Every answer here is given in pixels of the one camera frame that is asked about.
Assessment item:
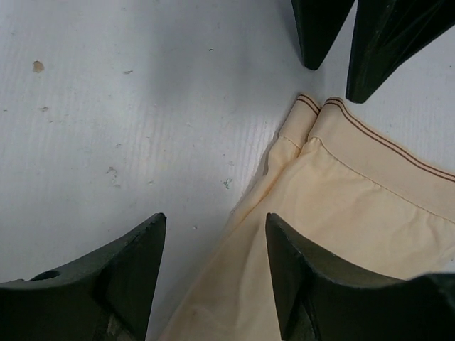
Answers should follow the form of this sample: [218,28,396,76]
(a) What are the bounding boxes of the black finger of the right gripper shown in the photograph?
[346,0,454,104]
[291,0,354,70]

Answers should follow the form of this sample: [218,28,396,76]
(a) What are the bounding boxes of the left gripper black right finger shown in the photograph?
[265,214,454,340]

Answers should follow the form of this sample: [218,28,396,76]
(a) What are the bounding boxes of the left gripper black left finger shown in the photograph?
[1,213,166,340]

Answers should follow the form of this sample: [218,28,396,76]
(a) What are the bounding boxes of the beige underwear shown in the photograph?
[161,94,454,340]

